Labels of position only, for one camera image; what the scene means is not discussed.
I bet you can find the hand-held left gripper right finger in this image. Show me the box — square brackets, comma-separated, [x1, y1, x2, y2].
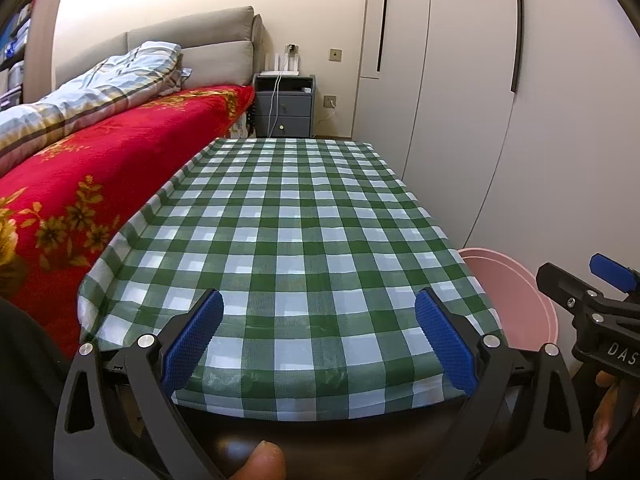
[415, 287, 587, 480]

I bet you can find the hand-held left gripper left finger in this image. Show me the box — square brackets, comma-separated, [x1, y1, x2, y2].
[52, 289, 226, 480]

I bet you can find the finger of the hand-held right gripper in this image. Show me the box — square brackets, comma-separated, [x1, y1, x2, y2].
[536, 262, 601, 313]
[590, 254, 640, 301]

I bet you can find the pink bin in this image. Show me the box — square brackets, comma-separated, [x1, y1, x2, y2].
[457, 247, 558, 351]

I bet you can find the person's right hand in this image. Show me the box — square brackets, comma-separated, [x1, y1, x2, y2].
[585, 371, 627, 472]

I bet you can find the person's left hand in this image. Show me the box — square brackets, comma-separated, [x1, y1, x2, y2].
[227, 439, 287, 480]

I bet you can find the green checked tablecloth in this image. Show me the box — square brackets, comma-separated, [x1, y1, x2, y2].
[77, 136, 508, 421]

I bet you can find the person's black clothing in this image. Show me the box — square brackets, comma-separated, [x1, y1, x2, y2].
[0, 299, 76, 480]

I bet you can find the white wardrobe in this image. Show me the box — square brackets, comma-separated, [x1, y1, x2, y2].
[352, 0, 640, 281]

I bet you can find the red floral blanket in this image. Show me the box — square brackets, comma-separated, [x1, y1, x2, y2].
[0, 84, 256, 361]

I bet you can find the floral bed sheet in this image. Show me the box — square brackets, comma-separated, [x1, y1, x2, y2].
[227, 109, 257, 139]

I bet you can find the grey nightstand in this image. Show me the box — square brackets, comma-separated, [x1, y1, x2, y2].
[252, 73, 317, 139]

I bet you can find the blue checked quilt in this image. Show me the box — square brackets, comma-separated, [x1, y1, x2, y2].
[0, 41, 193, 171]

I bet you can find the white router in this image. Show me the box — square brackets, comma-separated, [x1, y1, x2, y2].
[260, 52, 301, 77]

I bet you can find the beige padded headboard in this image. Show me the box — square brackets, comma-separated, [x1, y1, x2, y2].
[54, 6, 263, 88]

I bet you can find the cluttered storage shelf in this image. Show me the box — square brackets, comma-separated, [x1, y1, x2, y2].
[0, 0, 68, 111]

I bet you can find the white cable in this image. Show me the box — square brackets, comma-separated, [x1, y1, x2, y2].
[267, 76, 281, 137]

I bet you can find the black wardrobe handle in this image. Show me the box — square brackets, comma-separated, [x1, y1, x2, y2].
[509, 0, 524, 94]
[376, 0, 392, 74]

